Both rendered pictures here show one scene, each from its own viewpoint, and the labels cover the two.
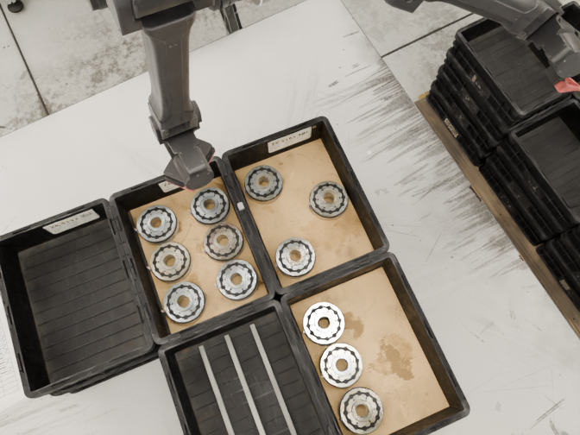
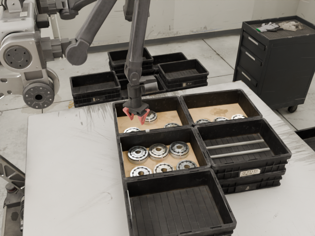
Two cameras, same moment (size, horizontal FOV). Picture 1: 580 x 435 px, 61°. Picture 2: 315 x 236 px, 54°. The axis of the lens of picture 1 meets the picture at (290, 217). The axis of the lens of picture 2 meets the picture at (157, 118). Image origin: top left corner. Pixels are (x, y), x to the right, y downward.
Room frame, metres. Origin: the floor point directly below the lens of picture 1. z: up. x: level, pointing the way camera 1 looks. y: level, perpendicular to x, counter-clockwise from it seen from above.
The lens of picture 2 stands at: (0.11, 1.30, 1.94)
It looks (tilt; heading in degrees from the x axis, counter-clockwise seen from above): 37 degrees down; 281
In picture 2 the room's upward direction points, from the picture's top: straight up
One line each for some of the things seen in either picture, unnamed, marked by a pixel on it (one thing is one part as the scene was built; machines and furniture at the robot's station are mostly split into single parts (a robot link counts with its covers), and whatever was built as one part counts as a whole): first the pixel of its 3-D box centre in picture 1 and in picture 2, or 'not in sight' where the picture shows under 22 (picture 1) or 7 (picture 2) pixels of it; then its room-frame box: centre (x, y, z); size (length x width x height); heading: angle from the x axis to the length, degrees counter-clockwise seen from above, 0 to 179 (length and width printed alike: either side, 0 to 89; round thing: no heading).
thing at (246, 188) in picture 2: not in sight; (235, 163); (-0.07, 0.09, 0.76); 0.40 x 0.30 x 0.12; 22
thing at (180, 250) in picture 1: (169, 261); (163, 171); (0.27, 0.31, 0.86); 0.10 x 0.10 x 0.01
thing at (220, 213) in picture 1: (210, 204); (138, 152); (0.42, 0.21, 0.86); 0.10 x 0.10 x 0.01
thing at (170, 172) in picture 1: (185, 154); (135, 101); (0.42, 0.21, 1.17); 0.10 x 0.07 x 0.07; 156
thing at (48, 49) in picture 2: not in sight; (49, 48); (0.71, 0.33, 1.45); 0.09 x 0.08 x 0.12; 118
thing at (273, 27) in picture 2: not in sight; (267, 26); (-0.36, -1.62, 0.88); 0.25 x 0.19 x 0.03; 28
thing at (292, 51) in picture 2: not in sight; (273, 70); (-0.50, -1.61, 0.45); 0.60 x 0.45 x 0.90; 28
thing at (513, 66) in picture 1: (495, 90); (97, 103); (1.07, -0.83, 0.37); 0.40 x 0.30 x 0.45; 28
